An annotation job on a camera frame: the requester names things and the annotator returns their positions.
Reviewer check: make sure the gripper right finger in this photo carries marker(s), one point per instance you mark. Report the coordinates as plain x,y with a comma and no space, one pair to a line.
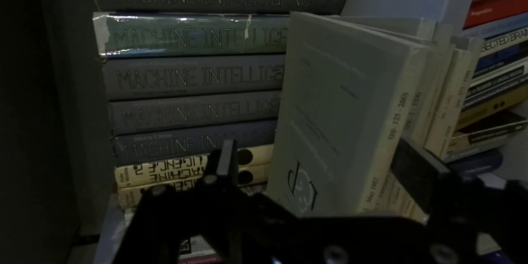
420,173

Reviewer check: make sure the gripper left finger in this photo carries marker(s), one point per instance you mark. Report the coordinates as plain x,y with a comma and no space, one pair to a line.
194,214

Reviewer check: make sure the cream hardcover encyclopedia book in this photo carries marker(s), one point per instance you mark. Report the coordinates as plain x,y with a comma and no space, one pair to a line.
136,196
165,169

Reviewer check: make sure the blue-grey hardcover encyclopedia book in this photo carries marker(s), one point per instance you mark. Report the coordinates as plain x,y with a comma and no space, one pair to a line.
181,142

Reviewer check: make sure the stack of assorted colourful books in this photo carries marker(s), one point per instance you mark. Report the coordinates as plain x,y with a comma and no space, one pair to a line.
499,70

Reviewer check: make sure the glossy green hardcover encyclopedia book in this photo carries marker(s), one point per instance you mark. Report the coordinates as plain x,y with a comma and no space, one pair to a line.
185,35

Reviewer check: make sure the white and red booklet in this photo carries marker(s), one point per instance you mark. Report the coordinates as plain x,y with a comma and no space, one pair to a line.
197,249

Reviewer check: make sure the row of cream paper journals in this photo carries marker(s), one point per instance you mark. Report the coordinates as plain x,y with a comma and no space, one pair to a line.
447,90

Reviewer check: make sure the grey paper journal with logo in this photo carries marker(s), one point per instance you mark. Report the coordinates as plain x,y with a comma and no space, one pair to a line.
338,103

